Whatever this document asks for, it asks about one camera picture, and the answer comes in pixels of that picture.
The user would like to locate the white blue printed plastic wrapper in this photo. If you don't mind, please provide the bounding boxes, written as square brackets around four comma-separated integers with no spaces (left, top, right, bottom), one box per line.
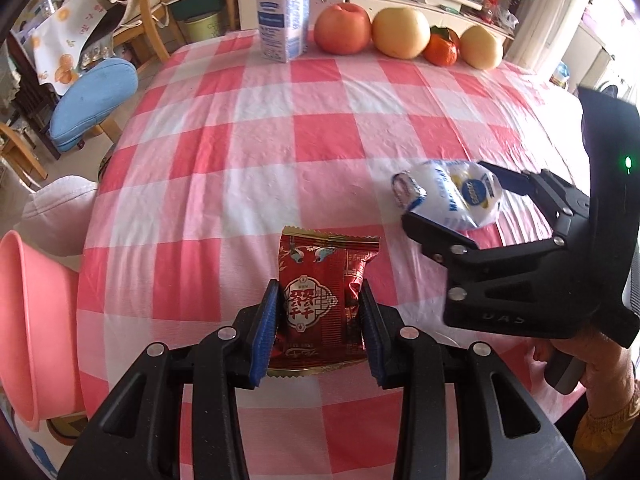
[391,159,502,231]

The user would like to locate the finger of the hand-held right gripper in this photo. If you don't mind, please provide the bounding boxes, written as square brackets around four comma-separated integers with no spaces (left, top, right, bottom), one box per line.
[477,160,593,222]
[401,210,482,272]

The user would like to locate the red snack packet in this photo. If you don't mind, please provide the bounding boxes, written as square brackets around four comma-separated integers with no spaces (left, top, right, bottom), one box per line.
[267,226,381,377]

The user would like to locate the orange persimmon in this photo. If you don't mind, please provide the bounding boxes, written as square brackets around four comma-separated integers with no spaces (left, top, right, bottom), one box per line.
[424,26,461,67]

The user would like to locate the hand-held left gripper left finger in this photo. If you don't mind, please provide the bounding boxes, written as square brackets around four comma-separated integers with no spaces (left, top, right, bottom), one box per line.
[59,278,281,480]

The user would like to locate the wooden chair with white cover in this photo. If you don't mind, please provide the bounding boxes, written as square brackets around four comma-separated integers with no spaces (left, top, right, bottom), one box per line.
[105,0,173,63]

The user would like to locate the white orange print tablecloth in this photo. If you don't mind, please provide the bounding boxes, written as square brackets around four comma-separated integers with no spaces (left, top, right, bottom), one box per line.
[30,0,108,96]

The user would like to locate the person's right hand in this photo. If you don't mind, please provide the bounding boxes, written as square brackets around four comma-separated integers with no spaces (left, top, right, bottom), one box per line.
[532,329,640,413]

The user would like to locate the white cushion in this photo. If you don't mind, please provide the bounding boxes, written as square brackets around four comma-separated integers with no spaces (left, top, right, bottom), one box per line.
[12,176,98,258]

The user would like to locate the small yellow pear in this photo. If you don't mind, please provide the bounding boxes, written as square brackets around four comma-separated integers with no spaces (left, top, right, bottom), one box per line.
[460,25,504,70]

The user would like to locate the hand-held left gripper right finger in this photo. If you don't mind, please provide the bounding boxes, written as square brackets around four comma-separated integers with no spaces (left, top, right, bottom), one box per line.
[359,278,586,480]

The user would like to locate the white washing machine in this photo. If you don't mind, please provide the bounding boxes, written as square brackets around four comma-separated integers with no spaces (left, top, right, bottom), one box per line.
[575,25,633,103]

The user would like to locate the large yellow pear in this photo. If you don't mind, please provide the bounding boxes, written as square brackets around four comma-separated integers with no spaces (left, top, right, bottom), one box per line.
[371,6,432,59]

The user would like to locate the red apple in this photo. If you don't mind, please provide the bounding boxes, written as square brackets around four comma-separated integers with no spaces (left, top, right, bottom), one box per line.
[314,2,372,56]

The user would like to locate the green bin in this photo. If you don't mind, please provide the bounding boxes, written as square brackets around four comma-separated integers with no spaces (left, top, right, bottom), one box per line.
[177,7,223,46]

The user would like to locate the blue cushioned stool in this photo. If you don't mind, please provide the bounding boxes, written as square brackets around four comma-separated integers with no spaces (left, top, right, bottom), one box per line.
[50,57,140,153]

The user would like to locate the white plastic bottle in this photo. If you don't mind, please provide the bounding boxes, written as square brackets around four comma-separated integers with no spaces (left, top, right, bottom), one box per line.
[256,0,311,63]

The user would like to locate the dark green storage box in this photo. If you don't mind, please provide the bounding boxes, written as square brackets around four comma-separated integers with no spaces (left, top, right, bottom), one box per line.
[170,0,223,16]

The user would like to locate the pink plastic basin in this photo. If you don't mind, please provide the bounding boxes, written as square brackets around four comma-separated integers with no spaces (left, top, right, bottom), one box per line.
[0,230,88,432]

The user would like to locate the person's right forearm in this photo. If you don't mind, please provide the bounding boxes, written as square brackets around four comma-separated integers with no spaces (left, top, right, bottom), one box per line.
[572,400,640,466]

